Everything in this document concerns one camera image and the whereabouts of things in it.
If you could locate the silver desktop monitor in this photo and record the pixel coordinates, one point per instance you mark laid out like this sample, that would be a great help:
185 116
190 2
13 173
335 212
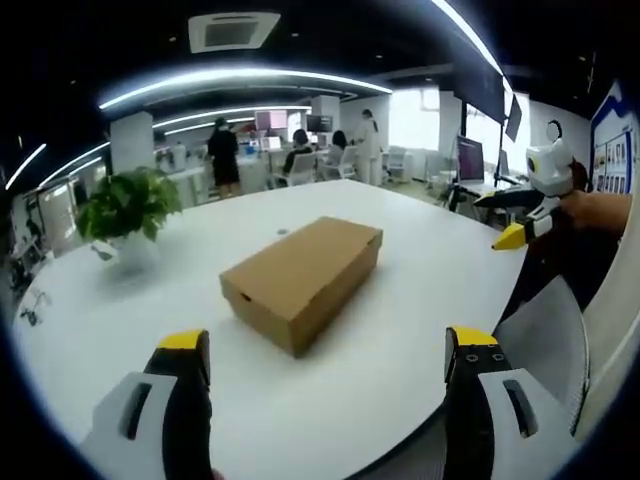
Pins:
471 159

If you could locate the black hanging panel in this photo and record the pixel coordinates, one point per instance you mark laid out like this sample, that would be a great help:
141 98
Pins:
514 117

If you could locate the ceiling air conditioner vent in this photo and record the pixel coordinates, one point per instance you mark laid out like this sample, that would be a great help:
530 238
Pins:
232 31

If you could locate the green potted plant white pot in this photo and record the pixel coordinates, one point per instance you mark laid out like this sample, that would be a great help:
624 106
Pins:
127 210

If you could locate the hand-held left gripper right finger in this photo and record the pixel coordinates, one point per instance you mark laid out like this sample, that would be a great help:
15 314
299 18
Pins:
475 425

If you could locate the blue wall poster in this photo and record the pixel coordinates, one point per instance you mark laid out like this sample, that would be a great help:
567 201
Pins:
614 150

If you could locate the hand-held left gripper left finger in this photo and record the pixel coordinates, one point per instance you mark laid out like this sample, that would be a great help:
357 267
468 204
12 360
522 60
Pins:
170 435

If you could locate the white mesh office chair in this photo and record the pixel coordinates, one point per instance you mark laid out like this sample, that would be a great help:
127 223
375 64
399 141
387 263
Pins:
545 340

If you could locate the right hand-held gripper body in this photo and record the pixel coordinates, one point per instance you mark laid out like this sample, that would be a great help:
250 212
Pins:
552 170

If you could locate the dark monitor screen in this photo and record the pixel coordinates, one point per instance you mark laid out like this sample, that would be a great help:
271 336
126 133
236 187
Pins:
319 123

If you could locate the person's dark clothing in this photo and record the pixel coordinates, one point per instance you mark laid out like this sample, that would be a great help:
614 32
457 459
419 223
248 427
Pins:
560 270

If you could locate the brown cardboard shoe box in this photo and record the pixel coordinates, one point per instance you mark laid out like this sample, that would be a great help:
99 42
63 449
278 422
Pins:
300 280

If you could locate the pink lit monitor screen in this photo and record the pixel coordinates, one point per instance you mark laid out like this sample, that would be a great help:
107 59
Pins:
271 121

